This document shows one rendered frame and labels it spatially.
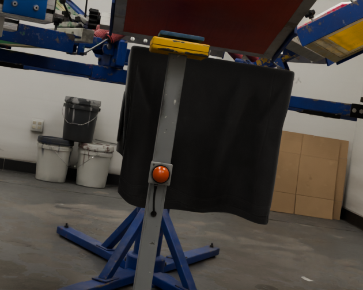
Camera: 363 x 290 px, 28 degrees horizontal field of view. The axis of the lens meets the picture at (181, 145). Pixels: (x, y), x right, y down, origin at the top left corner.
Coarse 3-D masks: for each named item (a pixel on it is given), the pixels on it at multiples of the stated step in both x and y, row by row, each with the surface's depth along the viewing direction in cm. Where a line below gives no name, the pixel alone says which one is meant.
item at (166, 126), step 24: (168, 48) 159; (192, 48) 160; (168, 72) 164; (168, 96) 165; (168, 120) 165; (168, 144) 165; (168, 168) 164; (144, 216) 168; (144, 240) 166; (144, 264) 167; (144, 288) 167
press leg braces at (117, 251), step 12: (132, 216) 342; (168, 216) 323; (120, 228) 349; (132, 228) 315; (168, 228) 318; (108, 240) 357; (132, 240) 313; (168, 240) 317; (120, 252) 306; (180, 252) 312; (108, 264) 303; (180, 264) 308; (96, 276) 300; (108, 276) 299; (180, 276) 307; (180, 288) 303; (192, 288) 302
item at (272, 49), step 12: (120, 0) 229; (312, 0) 212; (120, 12) 239; (300, 12) 221; (120, 24) 249; (288, 24) 231; (132, 36) 259; (144, 36) 258; (288, 36) 241; (216, 48) 261; (276, 48) 253
